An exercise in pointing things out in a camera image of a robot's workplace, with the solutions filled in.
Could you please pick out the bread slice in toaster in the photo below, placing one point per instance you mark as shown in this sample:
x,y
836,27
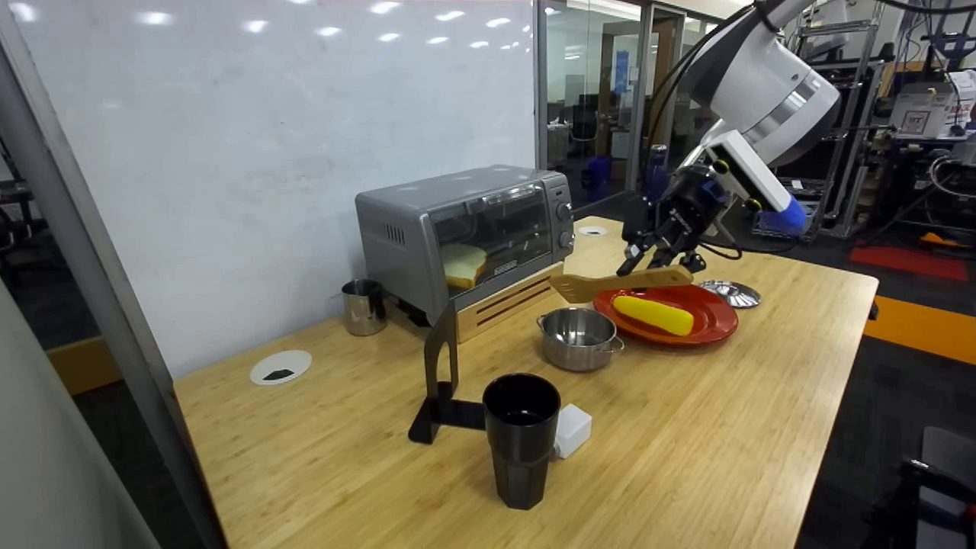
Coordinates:
x,y
463,266

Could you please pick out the wooden slatted stand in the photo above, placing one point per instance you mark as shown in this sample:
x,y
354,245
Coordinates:
x,y
509,302

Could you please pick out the grey toaster oven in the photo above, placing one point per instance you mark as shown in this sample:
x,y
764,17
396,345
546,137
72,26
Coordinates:
x,y
448,230

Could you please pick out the red round plate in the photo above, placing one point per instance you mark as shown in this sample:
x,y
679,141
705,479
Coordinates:
x,y
713,321

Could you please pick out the yellow corn cob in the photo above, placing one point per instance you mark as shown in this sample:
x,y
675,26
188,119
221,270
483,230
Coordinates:
x,y
654,314

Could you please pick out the small steel pot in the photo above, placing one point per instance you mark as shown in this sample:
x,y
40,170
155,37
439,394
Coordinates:
x,y
578,339

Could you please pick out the wooden slotted spatula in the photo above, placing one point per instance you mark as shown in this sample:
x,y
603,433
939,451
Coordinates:
x,y
611,284

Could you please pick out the black tumbler cup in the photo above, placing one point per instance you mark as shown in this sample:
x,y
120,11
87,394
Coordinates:
x,y
519,446

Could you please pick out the white wrist camera blue end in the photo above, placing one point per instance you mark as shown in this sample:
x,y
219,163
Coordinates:
x,y
759,177

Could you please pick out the black metal bookend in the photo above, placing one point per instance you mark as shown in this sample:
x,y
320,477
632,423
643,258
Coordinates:
x,y
444,406

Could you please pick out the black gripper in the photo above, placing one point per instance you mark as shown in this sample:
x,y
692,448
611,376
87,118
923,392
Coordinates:
x,y
692,208

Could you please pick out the steel mug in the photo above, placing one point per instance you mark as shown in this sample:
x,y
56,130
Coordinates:
x,y
360,310

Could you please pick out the large white whiteboard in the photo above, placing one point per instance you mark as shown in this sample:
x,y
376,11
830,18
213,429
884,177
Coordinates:
x,y
253,154

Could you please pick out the small white box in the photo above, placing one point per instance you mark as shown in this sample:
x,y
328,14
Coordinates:
x,y
575,431

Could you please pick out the steel pot lid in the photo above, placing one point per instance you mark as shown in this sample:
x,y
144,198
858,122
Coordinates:
x,y
734,294

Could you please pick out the metal equipment shelf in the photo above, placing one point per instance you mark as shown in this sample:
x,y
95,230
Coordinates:
x,y
856,122

